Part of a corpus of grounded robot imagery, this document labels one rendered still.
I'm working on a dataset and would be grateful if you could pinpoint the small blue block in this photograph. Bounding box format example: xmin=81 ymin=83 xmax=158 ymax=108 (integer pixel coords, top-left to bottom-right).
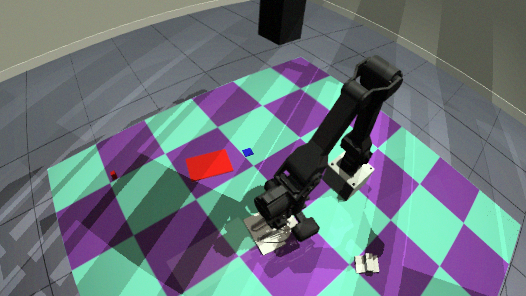
xmin=242 ymin=148 xmax=254 ymax=157

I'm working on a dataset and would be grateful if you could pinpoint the red flat rectangular plate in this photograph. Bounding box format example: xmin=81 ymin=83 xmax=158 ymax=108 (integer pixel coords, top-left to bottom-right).
xmin=186 ymin=149 xmax=233 ymax=182

